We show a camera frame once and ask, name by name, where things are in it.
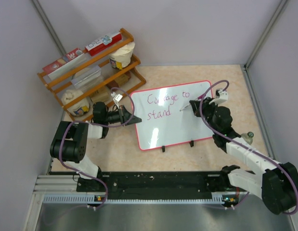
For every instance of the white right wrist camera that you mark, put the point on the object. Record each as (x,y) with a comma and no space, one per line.
(221,96)

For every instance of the red white foil box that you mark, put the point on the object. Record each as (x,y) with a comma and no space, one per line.
(103,42)

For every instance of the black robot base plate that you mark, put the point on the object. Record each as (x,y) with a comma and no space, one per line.
(159,185)

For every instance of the magenta-capped whiteboard marker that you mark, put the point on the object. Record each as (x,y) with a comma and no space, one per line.
(187,105)

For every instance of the silver foil box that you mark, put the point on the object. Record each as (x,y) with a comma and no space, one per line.
(85,76)

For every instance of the brown cardboard box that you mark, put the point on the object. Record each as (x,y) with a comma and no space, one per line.
(100,95)

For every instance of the red grey wrap box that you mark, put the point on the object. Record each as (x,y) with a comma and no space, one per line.
(65,64)

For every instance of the clear glass bottle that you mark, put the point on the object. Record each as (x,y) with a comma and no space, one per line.
(248,137)

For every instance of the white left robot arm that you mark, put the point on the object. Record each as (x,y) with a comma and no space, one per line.
(70,141)

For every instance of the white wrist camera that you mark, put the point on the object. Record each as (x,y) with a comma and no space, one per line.
(221,96)
(116,98)

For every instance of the orange wooden shelf rack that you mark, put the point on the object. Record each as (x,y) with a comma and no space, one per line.
(76,103)

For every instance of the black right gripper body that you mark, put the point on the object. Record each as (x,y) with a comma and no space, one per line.
(208,110)

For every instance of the grey slotted cable duct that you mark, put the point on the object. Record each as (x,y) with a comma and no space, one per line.
(216,199)

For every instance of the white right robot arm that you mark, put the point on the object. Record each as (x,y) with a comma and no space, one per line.
(276,184)

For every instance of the pink-framed whiteboard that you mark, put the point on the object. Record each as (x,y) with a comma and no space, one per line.
(162,122)

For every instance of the white bag upper shelf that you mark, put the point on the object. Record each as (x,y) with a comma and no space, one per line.
(121,58)

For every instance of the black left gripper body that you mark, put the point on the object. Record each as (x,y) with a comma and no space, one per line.
(112,117)

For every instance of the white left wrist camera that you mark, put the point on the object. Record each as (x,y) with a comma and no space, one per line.
(116,98)

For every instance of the dark brown small box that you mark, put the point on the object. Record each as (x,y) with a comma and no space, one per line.
(119,81)

